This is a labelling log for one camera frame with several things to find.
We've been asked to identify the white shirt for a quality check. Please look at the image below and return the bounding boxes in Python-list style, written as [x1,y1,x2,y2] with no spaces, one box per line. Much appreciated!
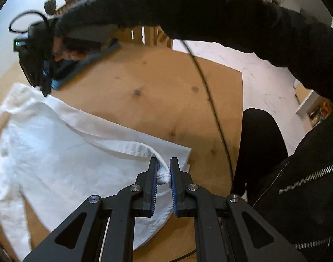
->
[0,83,192,261]

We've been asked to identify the white shelf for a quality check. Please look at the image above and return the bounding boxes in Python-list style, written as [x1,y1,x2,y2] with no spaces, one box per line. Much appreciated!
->
[294,79,333,127]

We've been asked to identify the person's right hand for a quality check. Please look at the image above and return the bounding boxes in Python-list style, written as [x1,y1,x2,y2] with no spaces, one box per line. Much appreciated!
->
[52,36,87,61]

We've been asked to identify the person's black zip jacket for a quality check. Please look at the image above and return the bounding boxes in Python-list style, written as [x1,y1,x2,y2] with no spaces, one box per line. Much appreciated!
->
[248,106,333,262]

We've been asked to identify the dark brown plant pot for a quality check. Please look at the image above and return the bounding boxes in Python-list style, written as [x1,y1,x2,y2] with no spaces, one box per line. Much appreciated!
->
[44,0,58,14]

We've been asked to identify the wooden slatted railing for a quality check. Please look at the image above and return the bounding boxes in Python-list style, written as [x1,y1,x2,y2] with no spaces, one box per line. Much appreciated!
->
[54,0,174,51]

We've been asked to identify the person's black pants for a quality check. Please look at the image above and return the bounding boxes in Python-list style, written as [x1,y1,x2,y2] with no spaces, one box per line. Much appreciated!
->
[232,108,288,197]

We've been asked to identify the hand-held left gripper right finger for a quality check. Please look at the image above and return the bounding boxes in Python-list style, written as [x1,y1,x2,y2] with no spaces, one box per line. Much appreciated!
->
[170,157,309,262]

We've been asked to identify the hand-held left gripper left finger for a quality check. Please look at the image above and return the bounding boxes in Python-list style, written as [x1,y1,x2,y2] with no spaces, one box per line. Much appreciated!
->
[22,157,159,262]

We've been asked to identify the folded blue garment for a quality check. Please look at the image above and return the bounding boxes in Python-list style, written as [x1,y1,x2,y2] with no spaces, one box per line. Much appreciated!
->
[50,42,120,90]

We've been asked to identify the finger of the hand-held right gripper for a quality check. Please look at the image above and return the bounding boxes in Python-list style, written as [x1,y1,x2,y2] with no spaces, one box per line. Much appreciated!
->
[32,69,52,97]

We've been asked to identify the person's right forearm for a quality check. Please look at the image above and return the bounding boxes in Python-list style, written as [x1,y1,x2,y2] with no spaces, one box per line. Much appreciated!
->
[55,0,333,107]

